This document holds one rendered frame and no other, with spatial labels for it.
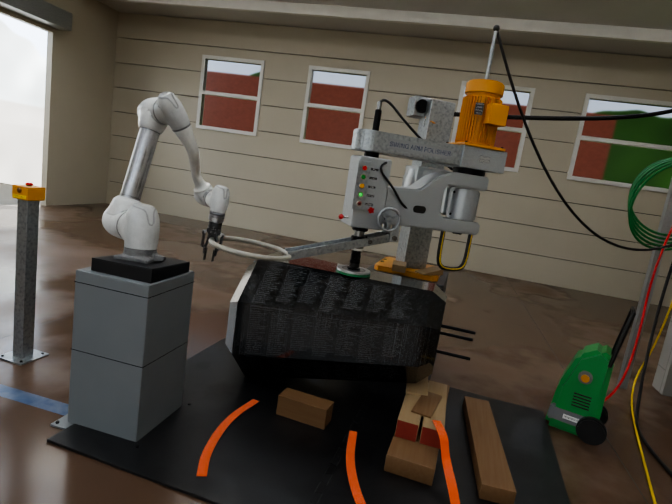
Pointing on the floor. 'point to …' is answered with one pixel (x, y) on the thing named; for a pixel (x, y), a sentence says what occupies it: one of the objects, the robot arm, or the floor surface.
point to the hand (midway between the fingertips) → (209, 255)
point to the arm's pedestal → (127, 352)
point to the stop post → (25, 275)
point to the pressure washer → (587, 390)
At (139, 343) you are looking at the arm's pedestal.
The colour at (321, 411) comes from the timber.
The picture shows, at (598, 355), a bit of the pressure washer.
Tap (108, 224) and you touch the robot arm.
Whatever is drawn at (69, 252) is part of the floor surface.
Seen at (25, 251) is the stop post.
